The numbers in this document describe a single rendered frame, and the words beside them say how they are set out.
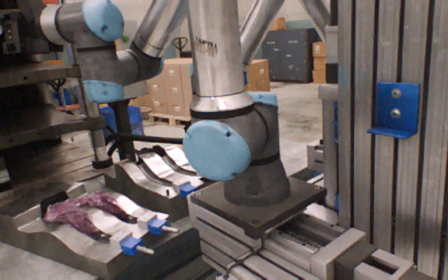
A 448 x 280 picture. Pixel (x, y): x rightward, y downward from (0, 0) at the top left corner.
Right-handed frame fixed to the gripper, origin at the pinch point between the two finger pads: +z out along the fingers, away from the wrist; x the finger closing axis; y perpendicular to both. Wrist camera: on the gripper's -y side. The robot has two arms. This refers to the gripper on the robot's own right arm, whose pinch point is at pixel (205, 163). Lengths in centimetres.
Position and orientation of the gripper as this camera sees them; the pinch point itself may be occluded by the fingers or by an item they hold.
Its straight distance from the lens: 132.8
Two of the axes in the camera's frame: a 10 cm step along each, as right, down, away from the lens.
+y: 6.6, 0.2, -7.5
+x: 7.5, -1.3, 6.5
